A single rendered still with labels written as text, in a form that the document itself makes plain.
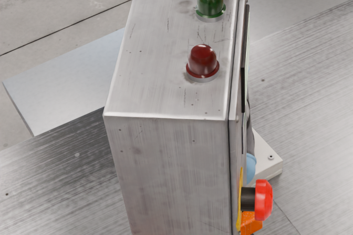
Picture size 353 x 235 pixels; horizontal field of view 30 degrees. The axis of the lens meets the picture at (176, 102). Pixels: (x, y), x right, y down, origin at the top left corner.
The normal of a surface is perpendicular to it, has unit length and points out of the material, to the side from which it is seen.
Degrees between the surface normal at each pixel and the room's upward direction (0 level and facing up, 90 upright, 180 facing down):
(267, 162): 3
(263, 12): 0
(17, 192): 0
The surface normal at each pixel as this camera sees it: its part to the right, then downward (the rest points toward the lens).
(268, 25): -0.08, -0.68
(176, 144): -0.12, 0.74
